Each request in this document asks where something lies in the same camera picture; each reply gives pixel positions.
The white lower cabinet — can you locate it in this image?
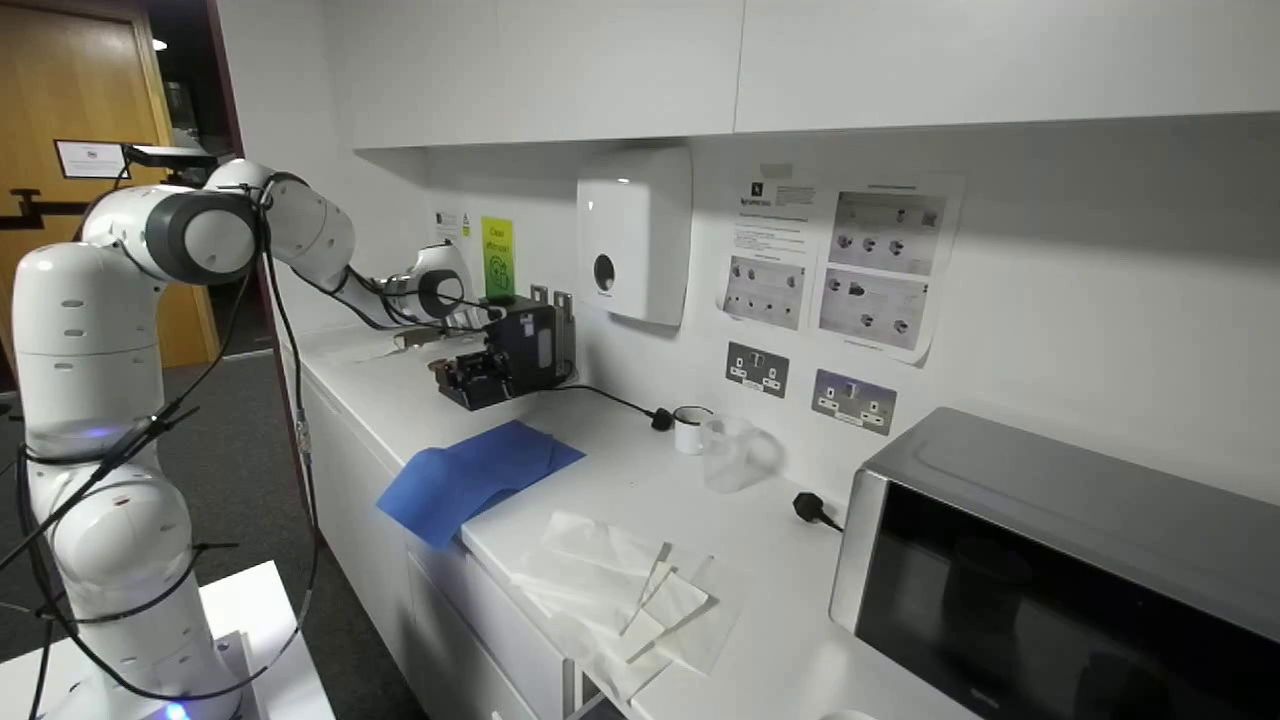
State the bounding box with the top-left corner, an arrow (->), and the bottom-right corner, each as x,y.
305,381 -> 605,720

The white upper cabinet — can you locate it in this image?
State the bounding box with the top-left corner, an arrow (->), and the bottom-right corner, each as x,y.
325,0 -> 1280,149

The blue towel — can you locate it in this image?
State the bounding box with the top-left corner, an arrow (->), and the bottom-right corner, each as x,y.
374,420 -> 581,550

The black plug near microwave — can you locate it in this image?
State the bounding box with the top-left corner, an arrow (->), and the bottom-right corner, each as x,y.
793,492 -> 843,534

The clear plastic bag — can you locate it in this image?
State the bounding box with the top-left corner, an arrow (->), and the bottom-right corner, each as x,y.
517,512 -> 741,702

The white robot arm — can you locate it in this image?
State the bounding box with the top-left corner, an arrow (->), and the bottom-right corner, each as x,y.
11,160 -> 472,720

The clear plastic cup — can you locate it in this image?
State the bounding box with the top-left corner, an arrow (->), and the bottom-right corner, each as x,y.
704,429 -> 784,492

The white robot base table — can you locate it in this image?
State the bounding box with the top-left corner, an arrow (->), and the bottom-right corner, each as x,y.
0,555 -> 341,720

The wooden door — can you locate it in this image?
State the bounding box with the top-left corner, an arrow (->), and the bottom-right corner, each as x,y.
0,0 -> 176,339

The black coffee machine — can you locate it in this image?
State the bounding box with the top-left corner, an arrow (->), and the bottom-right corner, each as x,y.
433,283 -> 576,414

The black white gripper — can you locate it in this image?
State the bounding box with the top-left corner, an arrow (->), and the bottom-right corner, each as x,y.
391,301 -> 507,352

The white cabinet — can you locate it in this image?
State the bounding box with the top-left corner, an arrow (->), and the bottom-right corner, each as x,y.
305,381 -> 605,720
325,0 -> 1280,149

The left wall power socket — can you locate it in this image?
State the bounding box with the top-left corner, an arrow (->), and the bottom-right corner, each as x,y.
723,343 -> 789,395

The yellow green wall label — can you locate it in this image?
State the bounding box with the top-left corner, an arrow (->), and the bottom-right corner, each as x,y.
481,215 -> 517,296

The white instruction poster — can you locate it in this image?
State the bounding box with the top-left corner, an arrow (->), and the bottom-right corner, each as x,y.
697,160 -> 965,366

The wall power socket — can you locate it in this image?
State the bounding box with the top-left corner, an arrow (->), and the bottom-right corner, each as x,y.
723,343 -> 789,395
812,370 -> 897,438

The black camera on stand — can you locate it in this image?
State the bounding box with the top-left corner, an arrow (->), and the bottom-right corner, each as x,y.
0,140 -> 214,229

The white wall soap dispenser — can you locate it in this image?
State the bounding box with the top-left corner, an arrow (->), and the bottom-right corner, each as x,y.
576,145 -> 691,330

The black power cable with plug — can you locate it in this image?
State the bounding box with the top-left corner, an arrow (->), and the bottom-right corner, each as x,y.
556,381 -> 679,438

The right wall power socket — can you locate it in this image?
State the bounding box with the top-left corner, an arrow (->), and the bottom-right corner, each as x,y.
812,370 -> 897,438

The silver black microwave oven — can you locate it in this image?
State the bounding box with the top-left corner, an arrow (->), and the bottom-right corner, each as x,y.
828,408 -> 1280,720

